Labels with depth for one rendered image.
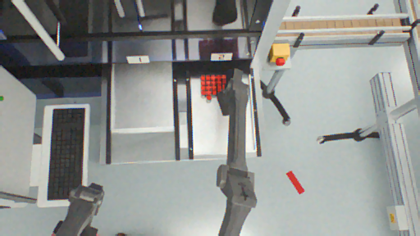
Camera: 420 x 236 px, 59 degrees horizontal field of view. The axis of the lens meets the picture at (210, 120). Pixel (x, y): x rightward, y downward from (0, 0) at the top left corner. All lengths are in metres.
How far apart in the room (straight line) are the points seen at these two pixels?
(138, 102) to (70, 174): 0.41
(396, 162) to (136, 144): 1.33
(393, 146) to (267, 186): 0.80
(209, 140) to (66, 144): 0.62
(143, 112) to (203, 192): 0.96
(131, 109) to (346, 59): 1.76
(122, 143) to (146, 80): 0.30
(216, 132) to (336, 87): 1.38
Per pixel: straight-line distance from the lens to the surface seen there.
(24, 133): 1.71
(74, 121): 1.74
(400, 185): 2.16
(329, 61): 2.86
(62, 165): 1.71
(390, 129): 2.20
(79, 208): 1.06
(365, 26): 1.90
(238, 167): 1.13
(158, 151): 1.58
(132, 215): 2.45
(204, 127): 1.60
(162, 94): 1.65
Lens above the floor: 2.42
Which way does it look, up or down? 73 degrees down
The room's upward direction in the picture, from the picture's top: 9 degrees clockwise
